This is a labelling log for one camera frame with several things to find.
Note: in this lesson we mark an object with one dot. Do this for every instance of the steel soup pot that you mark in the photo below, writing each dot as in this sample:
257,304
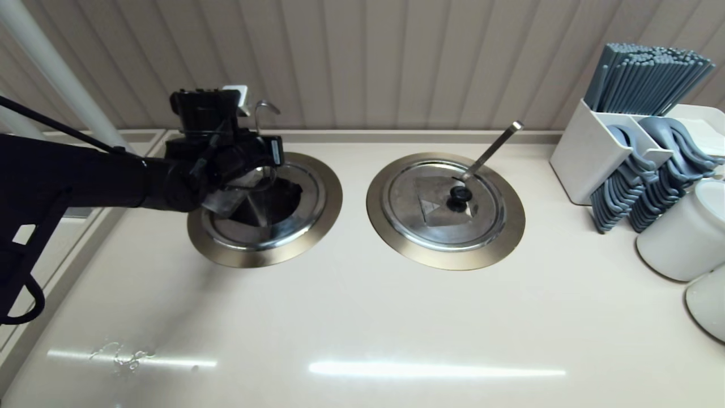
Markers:
283,209

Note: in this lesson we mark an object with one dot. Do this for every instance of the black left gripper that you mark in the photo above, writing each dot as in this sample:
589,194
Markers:
221,147

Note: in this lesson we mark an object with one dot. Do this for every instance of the grey spoon stack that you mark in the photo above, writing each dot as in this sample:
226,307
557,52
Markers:
613,198
656,192

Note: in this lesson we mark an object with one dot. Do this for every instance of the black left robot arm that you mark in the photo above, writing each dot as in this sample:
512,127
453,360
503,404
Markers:
73,175

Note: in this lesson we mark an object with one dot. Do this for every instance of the white cutlery holder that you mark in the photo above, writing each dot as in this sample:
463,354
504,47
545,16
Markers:
582,153

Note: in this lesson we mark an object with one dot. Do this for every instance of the white rectangular tray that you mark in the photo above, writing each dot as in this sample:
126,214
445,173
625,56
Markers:
708,133

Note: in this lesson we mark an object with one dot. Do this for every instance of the grey chopsticks bundle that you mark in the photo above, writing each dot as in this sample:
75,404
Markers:
644,79

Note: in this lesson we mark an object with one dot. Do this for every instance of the thick white pole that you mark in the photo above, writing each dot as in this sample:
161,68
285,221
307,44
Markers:
51,68

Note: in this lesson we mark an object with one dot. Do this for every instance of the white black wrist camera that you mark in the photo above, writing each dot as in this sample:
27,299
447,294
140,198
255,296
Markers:
238,99

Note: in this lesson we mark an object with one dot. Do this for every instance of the thin white pole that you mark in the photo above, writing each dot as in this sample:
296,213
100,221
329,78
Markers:
17,124

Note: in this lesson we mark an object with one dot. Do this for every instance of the steel lid with black knob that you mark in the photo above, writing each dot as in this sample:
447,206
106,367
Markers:
413,226
226,198

